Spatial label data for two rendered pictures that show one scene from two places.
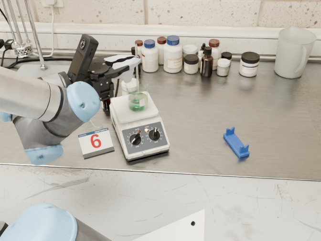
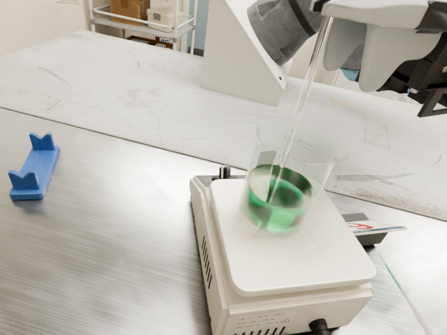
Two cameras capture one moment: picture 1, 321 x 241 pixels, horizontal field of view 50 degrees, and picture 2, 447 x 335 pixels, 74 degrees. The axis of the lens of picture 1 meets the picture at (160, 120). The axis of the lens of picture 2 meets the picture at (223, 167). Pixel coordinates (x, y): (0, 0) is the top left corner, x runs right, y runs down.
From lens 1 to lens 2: 1.10 m
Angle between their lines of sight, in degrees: 103
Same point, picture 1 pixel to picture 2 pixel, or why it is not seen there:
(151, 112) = (232, 186)
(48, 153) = not seen: hidden behind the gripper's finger
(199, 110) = (18, 316)
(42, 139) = not seen: hidden behind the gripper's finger
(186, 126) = (116, 249)
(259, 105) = not seen: outside the picture
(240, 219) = (134, 99)
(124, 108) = (314, 217)
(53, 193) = (378, 171)
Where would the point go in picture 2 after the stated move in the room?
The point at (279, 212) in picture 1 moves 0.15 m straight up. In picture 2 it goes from (82, 93) to (69, 7)
